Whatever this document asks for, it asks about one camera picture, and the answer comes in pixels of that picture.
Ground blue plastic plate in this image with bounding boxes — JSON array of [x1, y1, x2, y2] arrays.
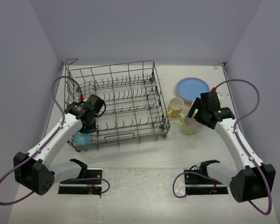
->
[[176, 77, 210, 101]]

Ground yellow ceramic mug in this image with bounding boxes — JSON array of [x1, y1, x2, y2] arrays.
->
[[168, 98, 184, 117]]

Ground yellow-green plastic cup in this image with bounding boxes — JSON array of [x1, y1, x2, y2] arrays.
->
[[178, 113, 201, 135]]

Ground blue plastic cup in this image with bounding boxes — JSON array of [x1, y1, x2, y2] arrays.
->
[[73, 132, 91, 146]]

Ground grey wire dish rack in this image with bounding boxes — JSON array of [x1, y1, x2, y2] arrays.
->
[[63, 59, 171, 151]]

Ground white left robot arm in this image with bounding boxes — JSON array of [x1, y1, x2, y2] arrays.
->
[[13, 95, 106, 196]]

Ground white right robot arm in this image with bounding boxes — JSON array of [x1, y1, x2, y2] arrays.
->
[[194, 91, 276, 203]]

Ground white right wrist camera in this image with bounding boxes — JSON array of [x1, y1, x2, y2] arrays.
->
[[217, 93, 224, 103]]

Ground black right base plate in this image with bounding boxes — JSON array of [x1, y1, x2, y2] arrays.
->
[[184, 174, 228, 195]]

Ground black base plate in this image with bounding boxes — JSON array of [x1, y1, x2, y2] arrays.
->
[[184, 174, 228, 195], [58, 180, 102, 196]]

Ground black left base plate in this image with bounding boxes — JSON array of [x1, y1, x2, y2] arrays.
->
[[58, 180, 102, 196]]

